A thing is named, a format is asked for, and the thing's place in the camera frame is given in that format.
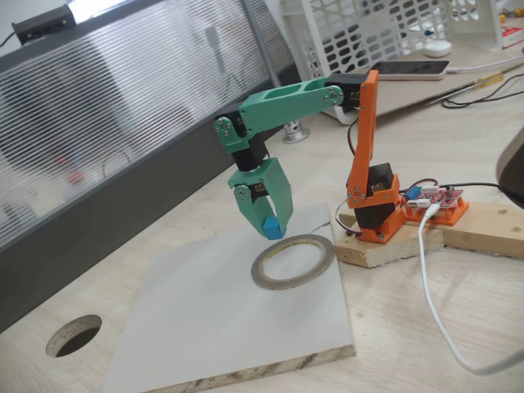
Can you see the white laminated board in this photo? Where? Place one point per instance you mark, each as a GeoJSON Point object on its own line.
{"type": "Point", "coordinates": [245, 327]}

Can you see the green gripper black servo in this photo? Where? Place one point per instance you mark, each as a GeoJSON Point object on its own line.
{"type": "Point", "coordinates": [262, 173]}

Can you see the white earbuds case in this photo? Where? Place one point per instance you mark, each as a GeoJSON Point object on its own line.
{"type": "Point", "coordinates": [438, 49]}

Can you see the orange circuit board mount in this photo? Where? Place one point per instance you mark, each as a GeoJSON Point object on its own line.
{"type": "Point", "coordinates": [454, 215]}

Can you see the ribbed glass desk partition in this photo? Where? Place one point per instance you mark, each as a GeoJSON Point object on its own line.
{"type": "Point", "coordinates": [123, 102]}

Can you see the blue cube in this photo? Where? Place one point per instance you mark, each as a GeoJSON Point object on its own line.
{"type": "Point", "coordinates": [272, 230]}

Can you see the long wooden plank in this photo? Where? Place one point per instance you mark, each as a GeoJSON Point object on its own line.
{"type": "Point", "coordinates": [483, 229]}

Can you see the white perforated plastic basket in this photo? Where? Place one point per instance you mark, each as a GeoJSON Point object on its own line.
{"type": "Point", "coordinates": [292, 24]}

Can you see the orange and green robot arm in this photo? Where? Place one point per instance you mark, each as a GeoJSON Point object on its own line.
{"type": "Point", "coordinates": [286, 104]}

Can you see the silver metal flange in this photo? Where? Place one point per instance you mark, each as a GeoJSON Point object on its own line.
{"type": "Point", "coordinates": [295, 133]}

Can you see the black box device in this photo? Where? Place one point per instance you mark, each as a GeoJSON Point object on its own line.
{"type": "Point", "coordinates": [43, 24]}

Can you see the white smartphone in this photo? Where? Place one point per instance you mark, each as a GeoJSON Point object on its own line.
{"type": "Point", "coordinates": [409, 69]}

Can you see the red and white book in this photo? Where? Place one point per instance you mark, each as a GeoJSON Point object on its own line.
{"type": "Point", "coordinates": [513, 37]}

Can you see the pale wooden base block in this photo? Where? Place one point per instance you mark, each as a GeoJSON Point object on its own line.
{"type": "Point", "coordinates": [389, 251]}

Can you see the red controller circuit board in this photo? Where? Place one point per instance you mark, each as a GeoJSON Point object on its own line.
{"type": "Point", "coordinates": [434, 196]}

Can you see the grey rounded object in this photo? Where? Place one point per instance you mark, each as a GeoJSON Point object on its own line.
{"type": "Point", "coordinates": [513, 168]}

